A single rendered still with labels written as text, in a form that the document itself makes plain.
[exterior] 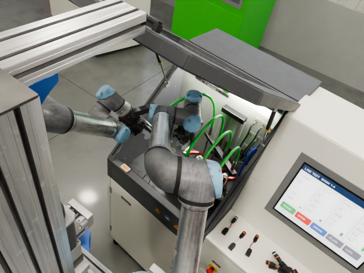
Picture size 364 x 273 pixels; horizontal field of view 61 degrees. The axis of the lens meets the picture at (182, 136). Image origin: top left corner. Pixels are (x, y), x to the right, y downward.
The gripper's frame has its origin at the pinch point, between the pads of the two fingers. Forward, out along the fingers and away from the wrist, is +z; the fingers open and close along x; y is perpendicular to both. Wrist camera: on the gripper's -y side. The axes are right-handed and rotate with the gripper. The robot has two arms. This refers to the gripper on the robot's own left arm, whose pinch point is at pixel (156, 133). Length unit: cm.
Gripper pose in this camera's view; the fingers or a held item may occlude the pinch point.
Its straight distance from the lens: 154.4
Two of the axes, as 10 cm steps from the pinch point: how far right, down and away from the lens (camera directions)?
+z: 5.9, 5.7, 5.7
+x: 2.7, 5.3, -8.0
